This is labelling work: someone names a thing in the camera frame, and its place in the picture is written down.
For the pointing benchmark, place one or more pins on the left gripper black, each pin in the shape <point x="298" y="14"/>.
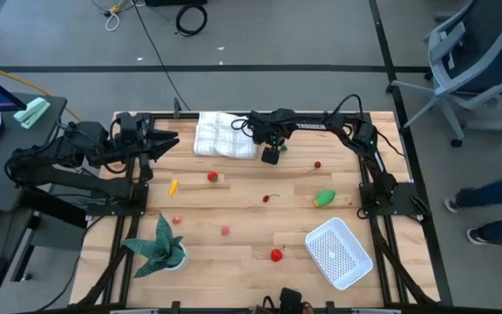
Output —
<point x="131" y="135"/>

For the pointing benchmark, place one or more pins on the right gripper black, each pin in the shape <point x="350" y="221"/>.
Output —
<point x="266" y="126"/>

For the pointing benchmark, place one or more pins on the red toy cherry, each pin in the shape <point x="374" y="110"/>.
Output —
<point x="266" y="199"/>
<point x="317" y="165"/>

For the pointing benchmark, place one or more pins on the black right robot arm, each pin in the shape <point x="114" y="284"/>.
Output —
<point x="320" y="125"/>

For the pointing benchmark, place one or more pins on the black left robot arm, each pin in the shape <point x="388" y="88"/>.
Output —
<point x="59" y="174"/>

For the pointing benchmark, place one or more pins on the yellow toy banana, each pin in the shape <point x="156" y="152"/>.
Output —
<point x="173" y="187"/>

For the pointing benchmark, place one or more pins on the white checked kitchen towel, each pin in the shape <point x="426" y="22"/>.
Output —
<point x="216" y="135"/>

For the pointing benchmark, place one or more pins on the small red toy strawberry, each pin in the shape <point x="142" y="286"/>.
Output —
<point x="212" y="176"/>

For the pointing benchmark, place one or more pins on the green toy vegetable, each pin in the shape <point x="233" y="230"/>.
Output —
<point x="324" y="197"/>

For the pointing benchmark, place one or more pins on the pink toy fruit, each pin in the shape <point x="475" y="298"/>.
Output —
<point x="225" y="230"/>
<point x="176" y="220"/>

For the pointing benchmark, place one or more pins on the large red toy strawberry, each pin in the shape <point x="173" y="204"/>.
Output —
<point x="276" y="255"/>

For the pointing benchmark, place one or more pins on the white perforated plastic basket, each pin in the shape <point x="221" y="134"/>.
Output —
<point x="338" y="253"/>

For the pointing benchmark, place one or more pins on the white plant pot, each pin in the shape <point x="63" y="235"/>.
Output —
<point x="183" y="261"/>

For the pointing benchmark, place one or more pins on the mint green stapler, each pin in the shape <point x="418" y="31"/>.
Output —
<point x="32" y="112"/>

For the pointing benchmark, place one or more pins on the black box on floor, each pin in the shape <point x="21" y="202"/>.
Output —
<point x="174" y="2"/>

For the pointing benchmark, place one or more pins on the person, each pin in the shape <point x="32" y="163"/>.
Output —
<point x="495" y="194"/>

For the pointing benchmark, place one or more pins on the grey office chair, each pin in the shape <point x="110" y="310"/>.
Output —
<point x="473" y="48"/>

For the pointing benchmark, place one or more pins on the black table-level camera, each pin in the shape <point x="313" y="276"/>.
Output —
<point x="290" y="298"/>

